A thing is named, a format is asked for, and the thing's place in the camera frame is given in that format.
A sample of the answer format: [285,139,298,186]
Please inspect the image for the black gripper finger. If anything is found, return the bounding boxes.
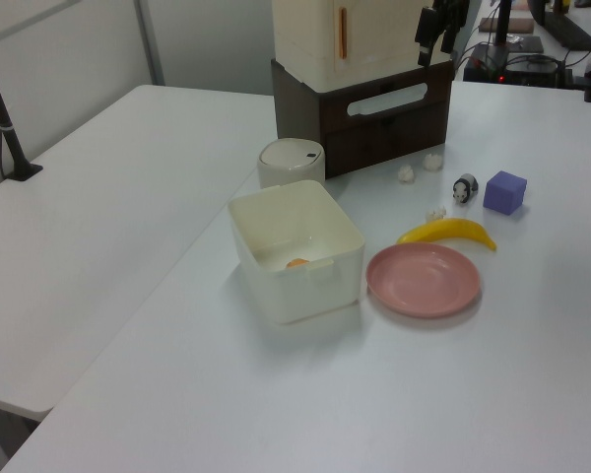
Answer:
[415,5,440,69]
[439,18,460,55]

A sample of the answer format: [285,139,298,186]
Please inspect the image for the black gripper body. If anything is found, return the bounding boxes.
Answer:
[431,0,472,27]

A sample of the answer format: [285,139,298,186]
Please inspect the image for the purple cube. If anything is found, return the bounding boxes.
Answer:
[482,169,529,217]

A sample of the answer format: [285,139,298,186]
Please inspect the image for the pink plate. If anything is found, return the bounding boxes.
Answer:
[365,243,483,319]

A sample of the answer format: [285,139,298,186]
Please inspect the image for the black stand with base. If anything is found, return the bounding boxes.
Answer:
[463,0,546,84]

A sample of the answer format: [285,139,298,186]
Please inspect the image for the black monitor stand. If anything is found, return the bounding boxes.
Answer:
[525,0,591,51]

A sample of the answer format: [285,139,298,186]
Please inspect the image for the dark brown drawer cabinet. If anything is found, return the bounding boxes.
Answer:
[270,57,456,180]

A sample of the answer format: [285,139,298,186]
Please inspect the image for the toy panda figure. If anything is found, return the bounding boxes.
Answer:
[451,172,481,205]

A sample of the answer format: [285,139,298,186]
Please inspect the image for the small cream trash can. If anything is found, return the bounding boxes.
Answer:
[255,138,328,191]

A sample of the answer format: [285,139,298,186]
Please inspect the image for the yellow toy banana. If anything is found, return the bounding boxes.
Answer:
[396,217,499,254]

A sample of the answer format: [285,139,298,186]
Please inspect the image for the open cream plastic bin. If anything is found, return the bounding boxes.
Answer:
[226,178,366,326]

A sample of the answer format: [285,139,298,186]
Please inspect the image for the cream storage box with handles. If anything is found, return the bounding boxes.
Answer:
[271,0,455,93]

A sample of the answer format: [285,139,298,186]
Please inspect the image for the black clamped camera pole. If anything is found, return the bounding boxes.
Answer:
[0,36,45,184]

